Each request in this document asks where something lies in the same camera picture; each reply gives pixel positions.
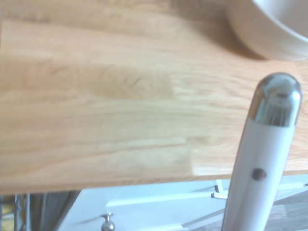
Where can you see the silver cabinet door knob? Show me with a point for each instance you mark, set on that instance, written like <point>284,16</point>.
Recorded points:
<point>107,222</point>

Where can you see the cream mixing bowl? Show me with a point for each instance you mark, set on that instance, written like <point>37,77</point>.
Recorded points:
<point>264,31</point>

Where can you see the white base cabinet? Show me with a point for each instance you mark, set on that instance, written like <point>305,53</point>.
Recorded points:
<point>156,204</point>

